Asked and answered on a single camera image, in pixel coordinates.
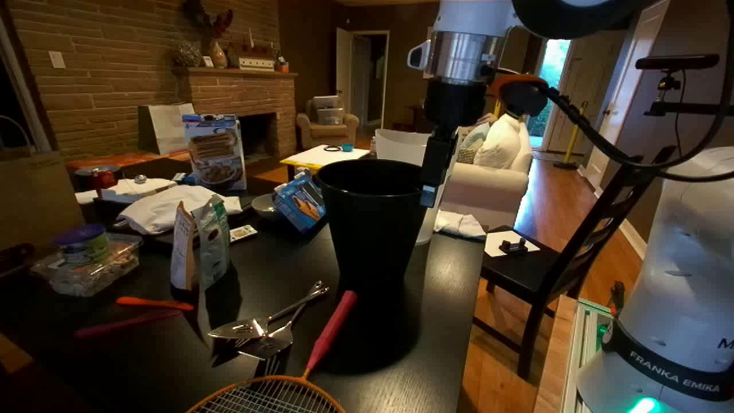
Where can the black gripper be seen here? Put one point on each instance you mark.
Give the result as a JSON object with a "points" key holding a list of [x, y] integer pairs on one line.
{"points": [[454, 104]]}

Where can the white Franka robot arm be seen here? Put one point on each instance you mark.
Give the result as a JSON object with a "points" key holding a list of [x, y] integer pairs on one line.
{"points": [[680, 289]]}

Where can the translucent white bin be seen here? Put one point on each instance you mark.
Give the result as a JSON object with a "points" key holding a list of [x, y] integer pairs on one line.
{"points": [[401, 146]]}

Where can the black plastic bin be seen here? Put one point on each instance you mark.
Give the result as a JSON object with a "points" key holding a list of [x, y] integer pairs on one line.
{"points": [[374, 229]]}

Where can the white sofa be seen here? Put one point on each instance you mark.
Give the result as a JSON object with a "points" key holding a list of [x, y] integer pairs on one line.
{"points": [[484, 190]]}

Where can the white sofa pillow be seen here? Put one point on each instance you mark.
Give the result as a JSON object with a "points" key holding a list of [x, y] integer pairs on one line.
{"points": [[500, 143]]}

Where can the white cloth on floor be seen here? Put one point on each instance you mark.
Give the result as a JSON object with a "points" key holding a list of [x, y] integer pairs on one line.
{"points": [[459, 222]]}

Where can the white paper with black object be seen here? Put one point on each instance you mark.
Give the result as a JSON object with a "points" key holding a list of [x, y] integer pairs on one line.
{"points": [[500, 243]]}

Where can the beige armchair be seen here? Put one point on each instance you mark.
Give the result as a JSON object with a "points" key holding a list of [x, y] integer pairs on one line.
{"points": [[326, 129]]}

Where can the yellow side table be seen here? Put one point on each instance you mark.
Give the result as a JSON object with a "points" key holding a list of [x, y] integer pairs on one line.
{"points": [[321, 157]]}

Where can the white framed doorway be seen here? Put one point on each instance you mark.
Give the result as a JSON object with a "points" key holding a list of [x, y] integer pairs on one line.
{"points": [[344, 76]]}

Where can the glass exterior door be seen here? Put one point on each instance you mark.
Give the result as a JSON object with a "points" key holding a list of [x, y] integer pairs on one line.
{"points": [[551, 84]]}

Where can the blue snack box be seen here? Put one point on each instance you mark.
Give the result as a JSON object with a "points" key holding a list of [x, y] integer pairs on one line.
{"points": [[299, 203]]}

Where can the black wooden chair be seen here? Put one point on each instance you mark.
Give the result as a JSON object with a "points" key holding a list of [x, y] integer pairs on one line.
{"points": [[535, 275]]}

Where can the small grey bowl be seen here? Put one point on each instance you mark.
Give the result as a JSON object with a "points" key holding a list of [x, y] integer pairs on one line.
{"points": [[264, 205]]}

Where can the brick fireplace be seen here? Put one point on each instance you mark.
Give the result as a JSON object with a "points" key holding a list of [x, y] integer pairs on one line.
{"points": [[243, 95]]}

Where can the small white card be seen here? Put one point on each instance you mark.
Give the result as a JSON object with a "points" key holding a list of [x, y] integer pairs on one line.
{"points": [[243, 234]]}

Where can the printed food bag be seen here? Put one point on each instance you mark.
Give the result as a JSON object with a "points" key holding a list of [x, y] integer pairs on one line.
{"points": [[216, 152]]}

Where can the green and white carton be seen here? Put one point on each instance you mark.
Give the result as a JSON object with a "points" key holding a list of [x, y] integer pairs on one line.
{"points": [[211, 242]]}

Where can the vase with dried plants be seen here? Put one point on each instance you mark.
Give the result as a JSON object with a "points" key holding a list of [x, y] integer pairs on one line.
{"points": [[209, 38]]}

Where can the white board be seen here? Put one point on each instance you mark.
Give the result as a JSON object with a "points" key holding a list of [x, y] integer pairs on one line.
{"points": [[170, 127]]}

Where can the white paper pouch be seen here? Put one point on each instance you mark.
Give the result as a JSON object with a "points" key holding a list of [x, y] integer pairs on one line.
{"points": [[182, 255]]}

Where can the wooden bench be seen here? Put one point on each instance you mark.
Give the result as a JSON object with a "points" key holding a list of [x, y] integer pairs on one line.
{"points": [[138, 162]]}

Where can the white flat package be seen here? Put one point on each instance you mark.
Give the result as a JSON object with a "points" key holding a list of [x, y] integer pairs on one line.
{"points": [[138, 189]]}

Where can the red bowl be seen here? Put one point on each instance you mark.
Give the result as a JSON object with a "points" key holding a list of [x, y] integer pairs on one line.
{"points": [[95, 177]]}

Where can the red stick utensil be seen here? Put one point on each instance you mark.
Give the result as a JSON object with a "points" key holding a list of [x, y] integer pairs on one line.
{"points": [[126, 324]]}

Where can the blue lidded jar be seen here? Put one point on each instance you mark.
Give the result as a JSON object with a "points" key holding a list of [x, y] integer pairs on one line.
{"points": [[83, 243]]}

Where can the clear plastic food container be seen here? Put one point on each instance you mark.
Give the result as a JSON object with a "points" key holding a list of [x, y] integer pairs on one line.
{"points": [[83, 275]]}

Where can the brown paper bag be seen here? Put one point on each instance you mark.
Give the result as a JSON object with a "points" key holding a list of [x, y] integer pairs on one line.
{"points": [[34, 197]]}

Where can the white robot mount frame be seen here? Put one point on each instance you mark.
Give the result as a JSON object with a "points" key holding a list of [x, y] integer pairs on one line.
{"points": [[585, 345]]}

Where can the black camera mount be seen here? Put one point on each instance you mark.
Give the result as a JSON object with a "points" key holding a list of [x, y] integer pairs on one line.
{"points": [[678, 63]]}

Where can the white light switch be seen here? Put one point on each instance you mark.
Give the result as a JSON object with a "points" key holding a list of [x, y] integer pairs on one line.
{"points": [[57, 61]]}

